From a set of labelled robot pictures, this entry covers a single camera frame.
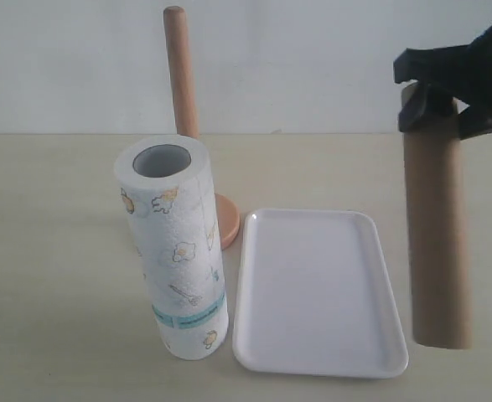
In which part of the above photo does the wooden paper towel holder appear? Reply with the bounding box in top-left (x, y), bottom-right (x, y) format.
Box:
top-left (163, 6), bottom-right (241, 250)

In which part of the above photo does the brown cardboard tube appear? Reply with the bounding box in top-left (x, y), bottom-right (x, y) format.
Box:
top-left (399, 81), bottom-right (474, 350)

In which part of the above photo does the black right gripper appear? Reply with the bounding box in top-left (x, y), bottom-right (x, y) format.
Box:
top-left (393, 25), bottom-right (492, 139)

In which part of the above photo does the white rectangular plastic tray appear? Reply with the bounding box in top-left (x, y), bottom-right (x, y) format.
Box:
top-left (232, 209), bottom-right (409, 379)

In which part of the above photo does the printed paper towel roll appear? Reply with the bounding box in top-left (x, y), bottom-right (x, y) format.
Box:
top-left (114, 134), bottom-right (229, 360)

